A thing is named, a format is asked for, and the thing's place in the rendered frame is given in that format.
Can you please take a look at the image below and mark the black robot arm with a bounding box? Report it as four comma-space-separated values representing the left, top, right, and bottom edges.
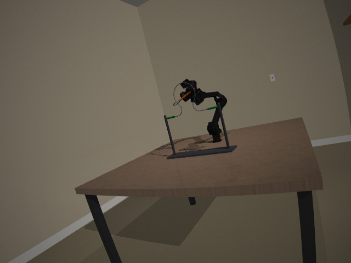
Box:
180, 81, 227, 143

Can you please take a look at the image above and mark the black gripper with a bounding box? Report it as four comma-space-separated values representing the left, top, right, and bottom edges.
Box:
180, 79, 204, 105

